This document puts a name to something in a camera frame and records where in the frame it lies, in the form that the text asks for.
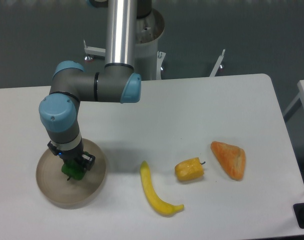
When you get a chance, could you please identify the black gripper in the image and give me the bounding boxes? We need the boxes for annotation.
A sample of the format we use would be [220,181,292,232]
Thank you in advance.
[47,140,95,171]

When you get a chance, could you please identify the green toy pepper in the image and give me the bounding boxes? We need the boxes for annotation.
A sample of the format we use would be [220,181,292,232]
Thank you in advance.
[61,159,86,181]

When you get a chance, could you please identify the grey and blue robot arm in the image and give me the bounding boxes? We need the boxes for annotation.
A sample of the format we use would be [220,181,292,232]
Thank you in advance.
[39,0,152,172]

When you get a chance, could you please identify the beige round plate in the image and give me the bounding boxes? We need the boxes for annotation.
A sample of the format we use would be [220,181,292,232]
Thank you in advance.
[36,138,107,209]

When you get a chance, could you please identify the yellow toy bell pepper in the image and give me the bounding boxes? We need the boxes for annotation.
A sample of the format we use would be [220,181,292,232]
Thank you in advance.
[174,157,205,182]

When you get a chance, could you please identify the yellow toy banana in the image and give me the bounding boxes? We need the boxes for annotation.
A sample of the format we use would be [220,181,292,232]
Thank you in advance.
[140,161,184,217]

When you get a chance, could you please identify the orange toy bread wedge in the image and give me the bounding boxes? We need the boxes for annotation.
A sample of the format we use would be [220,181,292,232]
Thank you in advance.
[210,141,246,181]

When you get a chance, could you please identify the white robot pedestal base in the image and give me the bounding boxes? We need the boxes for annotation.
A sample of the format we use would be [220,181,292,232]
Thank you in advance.
[82,7,226,82]

